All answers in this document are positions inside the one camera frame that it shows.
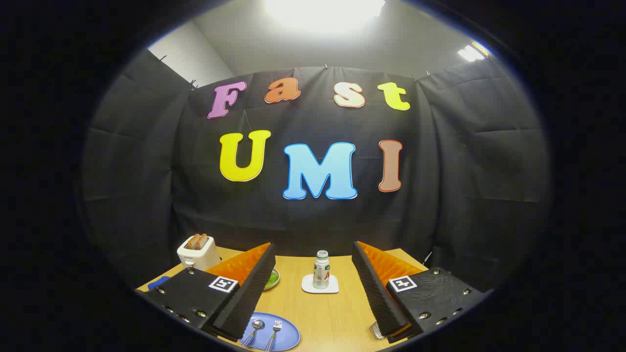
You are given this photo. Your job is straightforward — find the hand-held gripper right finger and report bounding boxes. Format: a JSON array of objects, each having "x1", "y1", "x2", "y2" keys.
[{"x1": 352, "y1": 241, "x2": 490, "y2": 344}]

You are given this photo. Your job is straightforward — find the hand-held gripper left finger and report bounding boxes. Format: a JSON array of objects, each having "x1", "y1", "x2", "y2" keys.
[{"x1": 142, "y1": 242, "x2": 277, "y2": 343}]

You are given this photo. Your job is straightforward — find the checked handle spoon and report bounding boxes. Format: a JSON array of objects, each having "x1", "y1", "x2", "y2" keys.
[{"x1": 242, "y1": 319, "x2": 265, "y2": 349}]

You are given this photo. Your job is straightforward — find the checked handle fork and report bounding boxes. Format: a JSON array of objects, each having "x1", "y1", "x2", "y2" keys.
[{"x1": 265, "y1": 320, "x2": 283, "y2": 352}]

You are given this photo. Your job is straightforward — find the white square coaster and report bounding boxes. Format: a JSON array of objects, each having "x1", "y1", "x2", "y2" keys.
[{"x1": 302, "y1": 274, "x2": 339, "y2": 294}]

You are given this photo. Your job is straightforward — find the blue round plate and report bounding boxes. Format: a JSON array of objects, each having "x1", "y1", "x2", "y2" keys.
[{"x1": 240, "y1": 312, "x2": 300, "y2": 352}]

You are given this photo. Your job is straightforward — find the white drink bottle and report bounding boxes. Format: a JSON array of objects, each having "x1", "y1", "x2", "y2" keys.
[{"x1": 313, "y1": 250, "x2": 331, "y2": 289}]

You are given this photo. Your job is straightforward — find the white toaster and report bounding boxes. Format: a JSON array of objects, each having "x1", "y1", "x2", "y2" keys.
[{"x1": 177, "y1": 234, "x2": 221, "y2": 272}]

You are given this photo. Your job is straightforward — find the small ceiling light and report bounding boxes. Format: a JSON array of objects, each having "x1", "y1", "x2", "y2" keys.
[{"x1": 457, "y1": 42, "x2": 492, "y2": 62}]

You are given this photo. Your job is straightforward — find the large ceiling light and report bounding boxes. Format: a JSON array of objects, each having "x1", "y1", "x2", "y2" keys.
[{"x1": 264, "y1": 0, "x2": 387, "y2": 32}]

